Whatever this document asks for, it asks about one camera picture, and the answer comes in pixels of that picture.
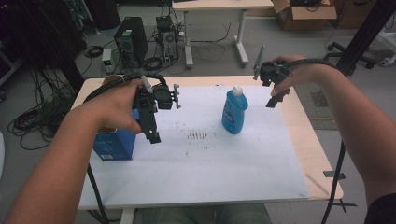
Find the dark curtain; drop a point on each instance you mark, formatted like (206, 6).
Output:
(37, 37)

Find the person's right hand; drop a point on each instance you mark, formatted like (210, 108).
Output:
(305, 73)

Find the white desk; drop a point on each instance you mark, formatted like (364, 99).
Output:
(218, 4)

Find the black office chair base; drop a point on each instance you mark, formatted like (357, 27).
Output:
(348, 54)

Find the person's legs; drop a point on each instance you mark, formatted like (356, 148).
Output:
(202, 214)

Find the open brown cardboard box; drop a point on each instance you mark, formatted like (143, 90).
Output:
(305, 15)

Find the black metal post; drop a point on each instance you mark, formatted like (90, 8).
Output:
(364, 34)

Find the person's left hand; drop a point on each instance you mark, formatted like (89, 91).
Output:
(115, 105)

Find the white board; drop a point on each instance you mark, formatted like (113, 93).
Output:
(202, 168)

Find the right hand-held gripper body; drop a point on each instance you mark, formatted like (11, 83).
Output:
(271, 73)

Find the grey floor mat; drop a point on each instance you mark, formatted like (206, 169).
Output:
(311, 99)

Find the small white device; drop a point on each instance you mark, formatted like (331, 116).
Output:
(107, 59)

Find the black computer tower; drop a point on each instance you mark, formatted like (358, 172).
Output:
(130, 40)

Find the blue bottle with white cap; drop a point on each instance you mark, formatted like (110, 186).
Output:
(234, 112)

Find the blue cardboard box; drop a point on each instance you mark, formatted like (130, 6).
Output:
(115, 144)

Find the dark grey tape strip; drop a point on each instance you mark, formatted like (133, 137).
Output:
(333, 174)

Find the wooden table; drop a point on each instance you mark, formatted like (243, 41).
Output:
(305, 124)

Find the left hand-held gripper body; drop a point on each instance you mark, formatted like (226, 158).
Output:
(163, 96)

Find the open-frame computer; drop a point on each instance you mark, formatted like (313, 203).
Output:
(168, 37)

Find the closed brown cardboard box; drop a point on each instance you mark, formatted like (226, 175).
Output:
(351, 15)

